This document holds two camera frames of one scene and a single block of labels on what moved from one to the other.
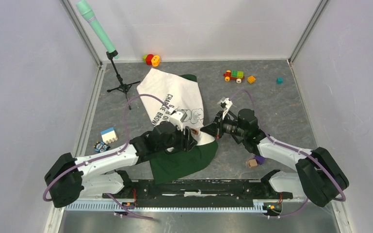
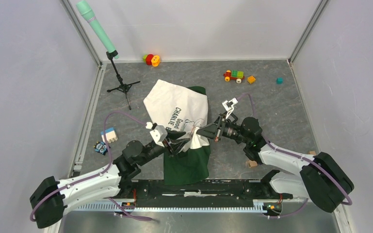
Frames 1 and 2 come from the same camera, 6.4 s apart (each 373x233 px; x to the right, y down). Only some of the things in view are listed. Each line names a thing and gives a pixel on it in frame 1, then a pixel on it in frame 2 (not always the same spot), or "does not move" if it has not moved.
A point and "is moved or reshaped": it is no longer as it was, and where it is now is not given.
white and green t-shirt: (161, 93) is moved or reshaped
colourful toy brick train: (238, 75) does not move
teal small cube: (280, 80) does not move
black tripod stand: (124, 88) does not move
